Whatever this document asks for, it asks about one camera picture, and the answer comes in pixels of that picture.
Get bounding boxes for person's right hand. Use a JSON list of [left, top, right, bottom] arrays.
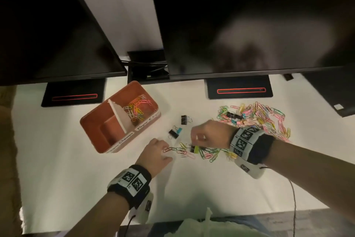
[[191, 120, 239, 155]]

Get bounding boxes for black wristband with marker tags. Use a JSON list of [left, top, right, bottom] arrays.
[[107, 165, 152, 209], [230, 126, 276, 165]]

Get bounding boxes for pile of coloured paper clips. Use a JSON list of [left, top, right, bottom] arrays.
[[163, 102, 292, 163]]

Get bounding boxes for black monitor base red outline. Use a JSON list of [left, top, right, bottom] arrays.
[[41, 78, 107, 108], [204, 75, 273, 99]]

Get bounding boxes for white plastic bag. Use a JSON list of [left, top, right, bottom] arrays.
[[173, 208, 272, 237]]

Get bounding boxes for person's right forearm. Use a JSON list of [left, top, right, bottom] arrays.
[[266, 141, 355, 225]]

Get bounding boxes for bunch of clips inside box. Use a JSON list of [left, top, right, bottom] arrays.
[[123, 95, 152, 121]]

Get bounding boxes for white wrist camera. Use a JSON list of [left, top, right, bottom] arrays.
[[234, 159, 267, 180], [133, 192, 154, 225]]

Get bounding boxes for person's left forearm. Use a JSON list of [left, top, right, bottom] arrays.
[[62, 192, 131, 237]]

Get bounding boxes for black flat device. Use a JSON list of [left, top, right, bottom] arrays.
[[302, 65, 355, 118]]

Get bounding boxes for person's blue jeans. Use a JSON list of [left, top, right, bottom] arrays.
[[147, 215, 278, 237]]

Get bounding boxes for person's left hand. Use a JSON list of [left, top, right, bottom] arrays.
[[135, 138, 174, 175]]

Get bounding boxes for orange divided storage box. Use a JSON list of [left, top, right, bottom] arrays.
[[80, 81, 162, 154]]

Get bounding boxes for black camera cable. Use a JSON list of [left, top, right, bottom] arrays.
[[119, 214, 137, 237], [261, 166, 297, 237]]

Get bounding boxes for wide black computer monitor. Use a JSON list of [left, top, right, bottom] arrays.
[[147, 0, 355, 81]]

